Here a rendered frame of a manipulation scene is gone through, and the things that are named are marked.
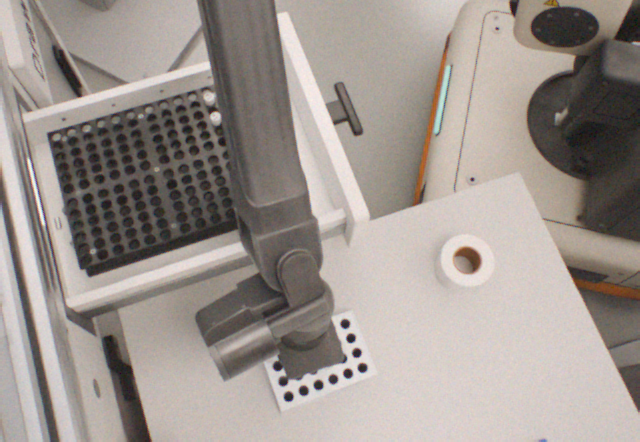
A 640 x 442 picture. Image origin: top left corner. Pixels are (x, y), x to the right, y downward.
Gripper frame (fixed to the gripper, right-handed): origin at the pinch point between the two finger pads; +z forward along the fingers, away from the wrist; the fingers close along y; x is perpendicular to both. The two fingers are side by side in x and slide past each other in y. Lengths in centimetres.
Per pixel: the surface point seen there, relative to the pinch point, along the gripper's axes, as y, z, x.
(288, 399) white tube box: 5.7, 5.0, -3.3
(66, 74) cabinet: -67, 32, -23
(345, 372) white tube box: 5.0, 4.8, 4.5
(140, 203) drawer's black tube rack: -20.7, -5.3, -13.3
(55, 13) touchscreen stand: -120, 77, -29
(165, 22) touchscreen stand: -107, 77, -1
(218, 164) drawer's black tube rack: -21.0, -8.9, -3.2
